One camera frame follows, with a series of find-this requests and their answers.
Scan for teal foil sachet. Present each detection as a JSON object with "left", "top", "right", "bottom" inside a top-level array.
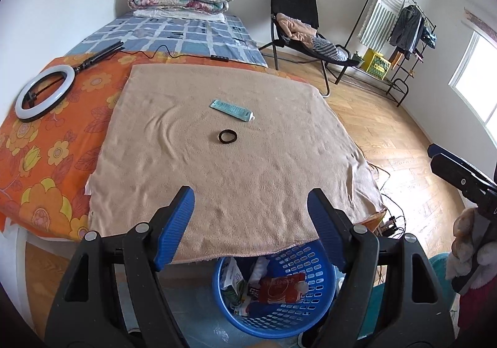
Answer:
[{"left": 210, "top": 99, "right": 254, "bottom": 122}]

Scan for red medicine box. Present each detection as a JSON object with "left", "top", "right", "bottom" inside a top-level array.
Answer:
[{"left": 258, "top": 273, "right": 308, "bottom": 304}]

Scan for cables on floor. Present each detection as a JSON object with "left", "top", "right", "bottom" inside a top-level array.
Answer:
[{"left": 366, "top": 163, "right": 407, "bottom": 238}]

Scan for striped garment on chair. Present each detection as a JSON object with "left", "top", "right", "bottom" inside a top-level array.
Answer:
[{"left": 312, "top": 37, "right": 349, "bottom": 61}]

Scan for peach cloth on chair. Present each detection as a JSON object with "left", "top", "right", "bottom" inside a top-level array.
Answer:
[{"left": 276, "top": 12, "right": 317, "bottom": 44}]

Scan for dark hanging jacket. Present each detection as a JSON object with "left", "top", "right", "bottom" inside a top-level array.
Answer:
[{"left": 389, "top": 5, "right": 425, "bottom": 60}]

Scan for blue plastic basket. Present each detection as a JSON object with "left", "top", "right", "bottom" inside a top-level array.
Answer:
[{"left": 212, "top": 240, "right": 336, "bottom": 340}]

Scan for blue plaid bedsheet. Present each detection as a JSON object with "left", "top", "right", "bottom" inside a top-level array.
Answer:
[{"left": 67, "top": 13, "right": 267, "bottom": 67}]

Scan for black cable with remote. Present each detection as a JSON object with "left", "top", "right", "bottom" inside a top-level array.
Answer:
[{"left": 124, "top": 43, "right": 238, "bottom": 61}]

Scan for white ring light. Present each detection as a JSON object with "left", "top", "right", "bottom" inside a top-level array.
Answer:
[{"left": 14, "top": 65, "right": 76, "bottom": 122}]

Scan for black hair tie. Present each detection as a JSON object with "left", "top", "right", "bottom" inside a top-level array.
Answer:
[{"left": 217, "top": 129, "right": 239, "bottom": 146}]

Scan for black folding chair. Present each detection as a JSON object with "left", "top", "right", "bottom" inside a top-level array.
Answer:
[{"left": 259, "top": 0, "right": 360, "bottom": 98}]

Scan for black clothes rack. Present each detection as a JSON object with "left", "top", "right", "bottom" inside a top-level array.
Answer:
[{"left": 345, "top": 0, "right": 437, "bottom": 107}]

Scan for green white milk carton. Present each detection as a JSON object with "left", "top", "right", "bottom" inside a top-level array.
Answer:
[{"left": 220, "top": 257, "right": 246, "bottom": 307}]

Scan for magenta sleeve forearm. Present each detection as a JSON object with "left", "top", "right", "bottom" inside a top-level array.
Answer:
[{"left": 458, "top": 263, "right": 496, "bottom": 334}]

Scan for white plastic bag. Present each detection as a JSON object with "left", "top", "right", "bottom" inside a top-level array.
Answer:
[{"left": 248, "top": 256, "right": 270, "bottom": 286}]

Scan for yellow plastic crate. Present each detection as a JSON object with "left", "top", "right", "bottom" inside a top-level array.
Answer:
[{"left": 361, "top": 49, "right": 391, "bottom": 81}]

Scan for window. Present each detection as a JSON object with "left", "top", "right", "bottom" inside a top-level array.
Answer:
[{"left": 449, "top": 32, "right": 497, "bottom": 140}]

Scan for green striped towel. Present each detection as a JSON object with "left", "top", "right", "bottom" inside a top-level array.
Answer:
[{"left": 358, "top": 0, "right": 406, "bottom": 53}]

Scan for orange floral bedsheet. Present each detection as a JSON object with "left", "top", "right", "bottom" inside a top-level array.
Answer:
[{"left": 0, "top": 50, "right": 308, "bottom": 242}]

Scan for beige fleece blanket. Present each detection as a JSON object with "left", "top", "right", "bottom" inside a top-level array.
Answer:
[{"left": 87, "top": 64, "right": 384, "bottom": 263}]

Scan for right gloved hand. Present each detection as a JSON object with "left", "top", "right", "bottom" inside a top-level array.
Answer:
[{"left": 446, "top": 208, "right": 497, "bottom": 289}]

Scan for black ring light stand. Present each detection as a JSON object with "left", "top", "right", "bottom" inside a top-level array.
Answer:
[{"left": 74, "top": 41, "right": 124, "bottom": 74}]

